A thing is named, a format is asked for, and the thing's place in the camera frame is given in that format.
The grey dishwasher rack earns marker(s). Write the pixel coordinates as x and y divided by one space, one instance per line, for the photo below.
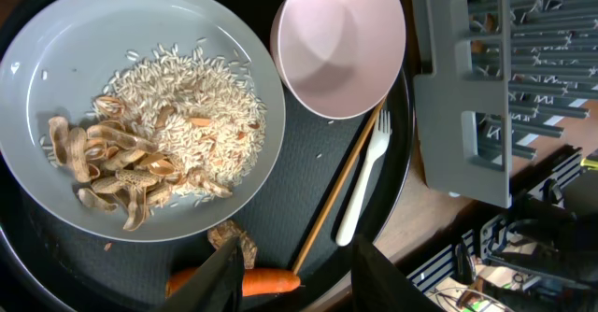
497 74

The brown walnut shell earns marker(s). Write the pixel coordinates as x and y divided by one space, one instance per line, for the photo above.
218 235

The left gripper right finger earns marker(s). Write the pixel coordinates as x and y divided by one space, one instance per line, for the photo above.
378 286

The grey plate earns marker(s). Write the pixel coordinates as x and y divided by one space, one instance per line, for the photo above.
58 55

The white plastic fork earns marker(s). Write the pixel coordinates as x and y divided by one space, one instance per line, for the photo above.
379 142

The pink bowl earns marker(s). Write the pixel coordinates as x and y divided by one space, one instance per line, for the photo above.
339 58

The round black serving tray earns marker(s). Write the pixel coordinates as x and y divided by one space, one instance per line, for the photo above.
48 265

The rice and peanut shells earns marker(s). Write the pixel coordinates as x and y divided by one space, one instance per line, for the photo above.
167 126

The orange carrot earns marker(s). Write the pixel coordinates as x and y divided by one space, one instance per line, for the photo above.
258 281

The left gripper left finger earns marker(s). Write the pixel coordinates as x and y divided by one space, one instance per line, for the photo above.
216 286

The wooden chopstick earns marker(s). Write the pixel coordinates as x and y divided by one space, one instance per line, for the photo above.
339 183

